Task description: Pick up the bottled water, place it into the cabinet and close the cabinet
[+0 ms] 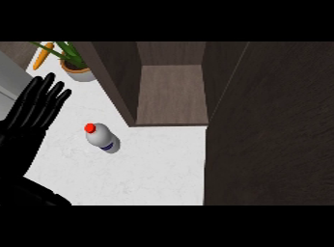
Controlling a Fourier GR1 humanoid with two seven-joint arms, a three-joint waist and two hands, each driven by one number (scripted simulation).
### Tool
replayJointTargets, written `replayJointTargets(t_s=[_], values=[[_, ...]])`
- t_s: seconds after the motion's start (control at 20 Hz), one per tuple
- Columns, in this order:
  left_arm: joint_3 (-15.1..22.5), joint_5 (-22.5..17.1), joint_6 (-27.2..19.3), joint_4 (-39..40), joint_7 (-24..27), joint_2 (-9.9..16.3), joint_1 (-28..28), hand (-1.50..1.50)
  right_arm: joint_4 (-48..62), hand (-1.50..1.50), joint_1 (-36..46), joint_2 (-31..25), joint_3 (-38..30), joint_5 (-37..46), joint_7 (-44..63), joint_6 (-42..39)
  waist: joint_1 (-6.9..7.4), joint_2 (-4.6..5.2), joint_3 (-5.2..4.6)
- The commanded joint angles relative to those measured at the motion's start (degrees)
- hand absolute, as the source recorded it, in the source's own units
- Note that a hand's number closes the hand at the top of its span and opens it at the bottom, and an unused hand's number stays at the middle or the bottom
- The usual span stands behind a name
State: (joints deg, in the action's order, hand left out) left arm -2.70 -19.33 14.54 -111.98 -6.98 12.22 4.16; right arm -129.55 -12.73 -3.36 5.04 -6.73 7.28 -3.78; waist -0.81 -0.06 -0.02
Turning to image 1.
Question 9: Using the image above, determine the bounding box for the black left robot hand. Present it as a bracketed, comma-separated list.
[0, 71, 73, 206]

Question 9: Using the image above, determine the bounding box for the white bottle with red cap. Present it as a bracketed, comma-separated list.
[83, 123, 121, 154]

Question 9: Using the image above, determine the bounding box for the brown wooden cabinet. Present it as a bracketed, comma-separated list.
[71, 41, 250, 127]

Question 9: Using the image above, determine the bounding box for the dark brown cabinet door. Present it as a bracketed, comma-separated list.
[203, 41, 334, 206]

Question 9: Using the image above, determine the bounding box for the potted green plant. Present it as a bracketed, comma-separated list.
[28, 41, 99, 83]

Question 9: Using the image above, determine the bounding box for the pale grey appliance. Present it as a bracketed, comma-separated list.
[0, 41, 34, 127]

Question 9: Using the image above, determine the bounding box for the orange carrot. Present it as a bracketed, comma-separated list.
[31, 41, 57, 71]

